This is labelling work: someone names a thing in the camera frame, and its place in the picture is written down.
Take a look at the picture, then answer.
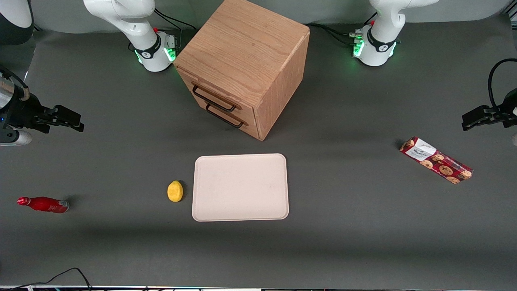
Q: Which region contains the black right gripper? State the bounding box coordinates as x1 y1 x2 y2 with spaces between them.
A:
6 94 84 134

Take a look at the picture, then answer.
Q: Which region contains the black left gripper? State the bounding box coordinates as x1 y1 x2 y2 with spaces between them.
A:
462 88 517 131

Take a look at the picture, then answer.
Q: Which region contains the oak wooden drawer cabinet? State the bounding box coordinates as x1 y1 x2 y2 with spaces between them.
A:
174 0 311 141

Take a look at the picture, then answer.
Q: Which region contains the red tartan cookie box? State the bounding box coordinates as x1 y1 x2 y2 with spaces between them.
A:
399 136 473 185

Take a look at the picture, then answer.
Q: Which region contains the red bottle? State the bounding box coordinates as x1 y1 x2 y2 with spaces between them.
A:
17 196 70 214

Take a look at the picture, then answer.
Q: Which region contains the yellow lemon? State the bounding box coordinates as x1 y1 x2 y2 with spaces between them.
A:
167 180 184 202

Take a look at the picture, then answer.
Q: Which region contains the beige rectangular tray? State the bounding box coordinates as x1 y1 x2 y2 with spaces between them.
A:
192 153 290 222

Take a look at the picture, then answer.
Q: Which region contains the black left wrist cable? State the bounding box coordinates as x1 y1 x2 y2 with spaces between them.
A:
488 59 517 110

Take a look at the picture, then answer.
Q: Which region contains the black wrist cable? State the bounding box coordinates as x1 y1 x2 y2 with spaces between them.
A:
0 67 30 101
488 59 517 110

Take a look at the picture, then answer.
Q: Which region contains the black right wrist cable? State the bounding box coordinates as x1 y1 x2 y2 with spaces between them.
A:
0 67 30 101

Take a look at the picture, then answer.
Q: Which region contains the thin black floor cable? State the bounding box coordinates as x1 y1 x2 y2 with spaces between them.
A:
0 268 92 290

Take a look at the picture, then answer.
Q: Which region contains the black right arm base cable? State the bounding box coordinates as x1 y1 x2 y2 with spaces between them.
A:
153 8 198 31

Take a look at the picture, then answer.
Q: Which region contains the black arm base cable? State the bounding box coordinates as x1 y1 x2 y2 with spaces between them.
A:
153 8 198 31
309 23 364 46

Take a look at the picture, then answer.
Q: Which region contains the short black metal drawer handle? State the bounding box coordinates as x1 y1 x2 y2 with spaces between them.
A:
192 84 237 113

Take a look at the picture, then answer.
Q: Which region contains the wooden drawer with short handle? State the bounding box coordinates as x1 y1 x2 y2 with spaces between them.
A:
180 71 256 122

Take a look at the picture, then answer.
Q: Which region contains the long black metal drawer handle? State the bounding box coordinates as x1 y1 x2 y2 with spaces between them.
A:
205 103 246 129

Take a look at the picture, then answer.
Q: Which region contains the black left arm base cable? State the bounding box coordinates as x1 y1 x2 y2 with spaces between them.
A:
309 23 364 46

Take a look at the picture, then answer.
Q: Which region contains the wooden drawer with long handle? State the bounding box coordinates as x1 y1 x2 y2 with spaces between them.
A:
194 91 260 139

